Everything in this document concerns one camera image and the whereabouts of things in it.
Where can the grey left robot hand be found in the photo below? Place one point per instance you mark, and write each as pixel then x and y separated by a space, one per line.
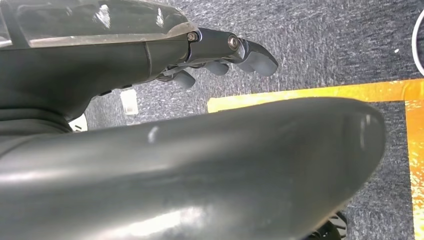
pixel 198 172

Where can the silver floor socket lid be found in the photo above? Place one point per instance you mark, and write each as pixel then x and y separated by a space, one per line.
pixel 129 102

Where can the wide yellow floor tape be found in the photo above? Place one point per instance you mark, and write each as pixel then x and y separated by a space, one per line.
pixel 414 139

